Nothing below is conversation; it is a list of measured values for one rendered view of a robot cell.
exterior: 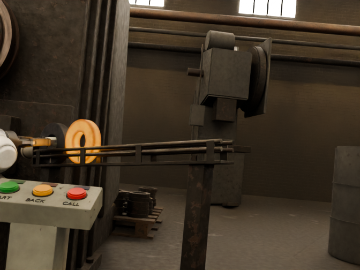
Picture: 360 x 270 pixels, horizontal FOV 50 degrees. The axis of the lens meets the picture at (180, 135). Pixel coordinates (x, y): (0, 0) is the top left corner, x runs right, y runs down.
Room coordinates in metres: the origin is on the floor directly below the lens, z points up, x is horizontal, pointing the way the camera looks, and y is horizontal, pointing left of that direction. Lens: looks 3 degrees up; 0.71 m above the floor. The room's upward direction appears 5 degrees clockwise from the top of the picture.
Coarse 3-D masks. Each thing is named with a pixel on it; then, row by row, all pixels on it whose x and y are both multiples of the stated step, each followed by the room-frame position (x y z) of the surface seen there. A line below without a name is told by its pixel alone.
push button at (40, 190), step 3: (36, 186) 0.85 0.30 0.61; (39, 186) 0.85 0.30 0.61; (42, 186) 0.85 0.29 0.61; (45, 186) 0.85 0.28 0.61; (48, 186) 0.85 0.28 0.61; (33, 189) 0.84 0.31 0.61; (36, 189) 0.84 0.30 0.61; (39, 189) 0.84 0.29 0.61; (42, 189) 0.84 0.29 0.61; (45, 189) 0.84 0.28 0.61; (48, 189) 0.84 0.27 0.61; (51, 189) 0.85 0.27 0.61; (33, 192) 0.84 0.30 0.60; (36, 192) 0.83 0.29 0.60; (39, 192) 0.83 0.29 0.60; (42, 192) 0.83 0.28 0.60; (45, 192) 0.83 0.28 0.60; (48, 192) 0.84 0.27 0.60; (51, 192) 0.85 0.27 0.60; (36, 195) 0.83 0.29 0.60; (39, 195) 0.83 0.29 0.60; (42, 195) 0.83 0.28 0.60; (45, 195) 0.83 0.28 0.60
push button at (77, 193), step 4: (76, 188) 0.86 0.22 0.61; (80, 188) 0.86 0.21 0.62; (68, 192) 0.84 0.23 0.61; (72, 192) 0.84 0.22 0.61; (76, 192) 0.84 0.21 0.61; (80, 192) 0.84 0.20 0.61; (84, 192) 0.85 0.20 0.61; (68, 196) 0.84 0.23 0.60; (72, 196) 0.83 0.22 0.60; (76, 196) 0.83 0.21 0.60; (80, 196) 0.83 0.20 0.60; (84, 196) 0.84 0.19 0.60
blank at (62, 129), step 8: (48, 128) 1.44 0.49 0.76; (56, 128) 1.41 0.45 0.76; (64, 128) 1.40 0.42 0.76; (40, 136) 1.46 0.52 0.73; (48, 136) 1.43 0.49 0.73; (56, 136) 1.40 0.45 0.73; (64, 136) 1.38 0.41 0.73; (64, 144) 1.38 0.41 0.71; (48, 152) 1.43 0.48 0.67; (56, 152) 1.40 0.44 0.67; (64, 152) 1.39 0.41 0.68; (48, 160) 1.42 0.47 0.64; (56, 160) 1.40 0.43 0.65; (64, 160) 1.41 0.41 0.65
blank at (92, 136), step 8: (80, 120) 1.33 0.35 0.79; (88, 120) 1.34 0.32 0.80; (72, 128) 1.35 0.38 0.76; (80, 128) 1.33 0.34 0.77; (88, 128) 1.30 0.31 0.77; (96, 128) 1.31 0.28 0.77; (72, 136) 1.35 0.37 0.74; (80, 136) 1.37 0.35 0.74; (88, 136) 1.30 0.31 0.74; (96, 136) 1.30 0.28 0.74; (72, 144) 1.35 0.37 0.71; (88, 144) 1.30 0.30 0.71; (96, 144) 1.30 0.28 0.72; (72, 152) 1.35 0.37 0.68; (88, 152) 1.30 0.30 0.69; (72, 160) 1.34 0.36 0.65; (88, 160) 1.31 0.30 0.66
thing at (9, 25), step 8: (0, 0) 1.56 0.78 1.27; (0, 8) 1.56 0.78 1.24; (8, 16) 1.56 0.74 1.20; (8, 24) 1.56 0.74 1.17; (8, 32) 1.56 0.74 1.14; (8, 40) 1.56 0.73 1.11; (8, 48) 1.56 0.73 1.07; (0, 56) 1.56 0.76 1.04; (8, 56) 1.59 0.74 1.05; (0, 64) 1.56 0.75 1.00; (8, 64) 1.62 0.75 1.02; (0, 72) 1.61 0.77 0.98
